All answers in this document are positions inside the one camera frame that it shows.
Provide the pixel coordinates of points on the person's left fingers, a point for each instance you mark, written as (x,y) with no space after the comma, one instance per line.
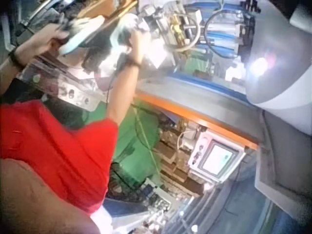
(59,37)

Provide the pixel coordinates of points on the large grey roll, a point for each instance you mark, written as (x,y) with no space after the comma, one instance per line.
(280,61)

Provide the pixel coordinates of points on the person's left hand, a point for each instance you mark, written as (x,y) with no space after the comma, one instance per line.
(39,45)

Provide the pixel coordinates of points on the person's right fingers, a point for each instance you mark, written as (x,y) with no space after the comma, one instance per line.
(134,39)

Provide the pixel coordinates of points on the orange edged work bench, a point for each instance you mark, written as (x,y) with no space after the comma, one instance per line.
(195,104)

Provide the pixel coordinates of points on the person's right hand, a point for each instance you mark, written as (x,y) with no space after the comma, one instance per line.
(137,50)

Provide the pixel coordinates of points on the blue machine frame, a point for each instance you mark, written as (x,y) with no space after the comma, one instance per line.
(219,44)

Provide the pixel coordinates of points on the light blue shoe sole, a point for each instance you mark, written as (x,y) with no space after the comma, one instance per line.
(80,36)
(120,30)

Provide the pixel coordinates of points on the black wrist band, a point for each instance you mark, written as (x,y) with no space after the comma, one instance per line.
(15,58)
(133,63)

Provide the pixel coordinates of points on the white control panel with screen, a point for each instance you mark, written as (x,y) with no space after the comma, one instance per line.
(214,157)

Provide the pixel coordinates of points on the grey metal machine head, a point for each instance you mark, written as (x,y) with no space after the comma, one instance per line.
(161,31)

